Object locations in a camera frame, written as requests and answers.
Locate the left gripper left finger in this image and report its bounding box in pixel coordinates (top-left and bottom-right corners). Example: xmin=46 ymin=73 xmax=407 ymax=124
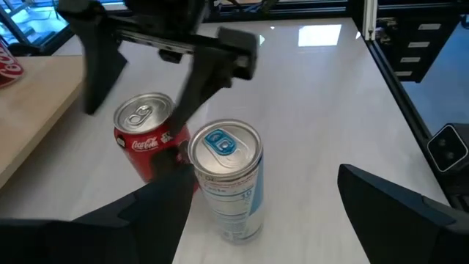
xmin=0 ymin=161 xmax=197 ymax=264

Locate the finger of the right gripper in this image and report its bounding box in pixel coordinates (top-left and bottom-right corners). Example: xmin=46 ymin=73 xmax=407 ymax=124
xmin=82 ymin=27 xmax=128 ymax=115
xmin=169 ymin=47 xmax=236 ymax=136

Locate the black table-level camera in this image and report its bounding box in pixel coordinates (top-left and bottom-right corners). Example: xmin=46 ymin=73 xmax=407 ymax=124
xmin=426 ymin=123 xmax=469 ymax=174

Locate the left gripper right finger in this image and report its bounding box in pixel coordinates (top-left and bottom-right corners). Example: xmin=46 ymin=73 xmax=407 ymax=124
xmin=336 ymin=163 xmax=469 ymax=264

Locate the wooden shelf with black frame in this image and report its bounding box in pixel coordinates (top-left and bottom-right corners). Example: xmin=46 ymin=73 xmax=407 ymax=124
xmin=0 ymin=54 xmax=87 ymax=190

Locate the blue silver Red Bull can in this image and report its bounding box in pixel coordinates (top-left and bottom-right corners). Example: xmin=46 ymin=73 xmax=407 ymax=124
xmin=187 ymin=117 xmax=265 ymax=246

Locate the silver aluminium post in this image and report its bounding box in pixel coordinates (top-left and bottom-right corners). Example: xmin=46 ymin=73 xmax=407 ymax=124
xmin=361 ymin=0 xmax=379 ymax=40

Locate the red Coca-Cola can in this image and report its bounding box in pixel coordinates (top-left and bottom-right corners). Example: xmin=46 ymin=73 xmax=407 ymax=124
xmin=0 ymin=40 xmax=26 ymax=89
xmin=112 ymin=91 xmax=201 ymax=194

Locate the black drawer cabinet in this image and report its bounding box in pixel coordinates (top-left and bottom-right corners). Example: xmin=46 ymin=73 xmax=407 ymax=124
xmin=377 ymin=16 xmax=454 ymax=84

